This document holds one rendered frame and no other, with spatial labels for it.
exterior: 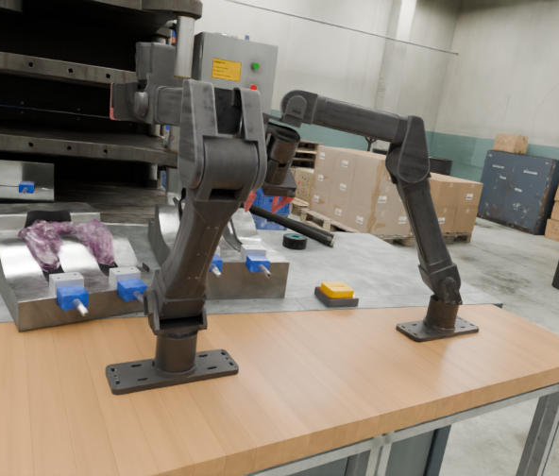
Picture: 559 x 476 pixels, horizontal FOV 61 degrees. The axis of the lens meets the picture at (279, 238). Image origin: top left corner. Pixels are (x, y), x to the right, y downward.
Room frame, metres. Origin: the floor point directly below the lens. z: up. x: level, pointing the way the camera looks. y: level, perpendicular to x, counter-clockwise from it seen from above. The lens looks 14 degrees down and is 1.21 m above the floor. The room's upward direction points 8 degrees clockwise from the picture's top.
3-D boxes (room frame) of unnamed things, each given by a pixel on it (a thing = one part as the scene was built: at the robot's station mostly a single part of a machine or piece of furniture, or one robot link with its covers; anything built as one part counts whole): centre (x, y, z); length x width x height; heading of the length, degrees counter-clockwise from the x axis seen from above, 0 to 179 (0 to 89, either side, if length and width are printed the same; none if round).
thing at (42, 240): (1.00, 0.47, 0.90); 0.26 x 0.18 x 0.08; 40
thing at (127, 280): (0.83, 0.26, 0.86); 0.13 x 0.05 x 0.05; 40
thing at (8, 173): (1.74, 1.00, 0.87); 0.50 x 0.27 x 0.17; 23
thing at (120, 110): (0.90, 0.28, 1.20); 0.10 x 0.07 x 0.07; 121
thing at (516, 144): (7.74, -3.45, 1.26); 0.42 x 0.33 x 0.29; 26
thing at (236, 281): (1.22, 0.19, 0.87); 0.50 x 0.26 x 0.14; 23
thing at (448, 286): (0.97, -0.37, 0.90); 0.09 x 0.06 x 0.06; 5
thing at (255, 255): (0.98, 0.04, 0.89); 0.13 x 0.05 x 0.05; 22
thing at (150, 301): (0.67, 0.14, 0.90); 0.09 x 0.06 x 0.06; 121
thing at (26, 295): (1.00, 0.48, 0.86); 0.50 x 0.26 x 0.11; 40
